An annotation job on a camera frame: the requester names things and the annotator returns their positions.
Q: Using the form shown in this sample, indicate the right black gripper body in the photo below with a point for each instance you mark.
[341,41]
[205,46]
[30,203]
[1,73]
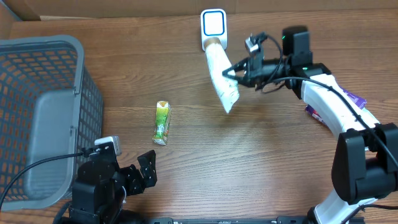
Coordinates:
[254,72]

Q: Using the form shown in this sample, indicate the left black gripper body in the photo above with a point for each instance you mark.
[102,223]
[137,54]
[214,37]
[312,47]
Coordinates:
[131,178]

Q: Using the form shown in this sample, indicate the white shampoo tube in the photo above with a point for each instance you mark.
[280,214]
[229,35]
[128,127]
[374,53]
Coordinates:
[218,61]

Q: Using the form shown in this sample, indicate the green yellow sachet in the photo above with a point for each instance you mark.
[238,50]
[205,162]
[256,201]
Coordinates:
[162,122]

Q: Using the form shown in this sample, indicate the red purple pad package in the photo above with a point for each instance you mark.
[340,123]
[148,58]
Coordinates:
[357,100]

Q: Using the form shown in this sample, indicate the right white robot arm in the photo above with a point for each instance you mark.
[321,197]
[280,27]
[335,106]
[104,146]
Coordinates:
[364,168]

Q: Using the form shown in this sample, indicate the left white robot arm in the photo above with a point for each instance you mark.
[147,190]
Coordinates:
[101,187]

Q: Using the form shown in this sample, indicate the white barcode scanner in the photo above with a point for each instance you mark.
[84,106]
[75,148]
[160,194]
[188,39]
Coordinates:
[214,24]

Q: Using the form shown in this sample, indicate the grey plastic basket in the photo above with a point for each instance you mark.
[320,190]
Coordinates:
[50,109]

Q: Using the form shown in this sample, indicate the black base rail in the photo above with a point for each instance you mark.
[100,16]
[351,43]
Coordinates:
[278,220]

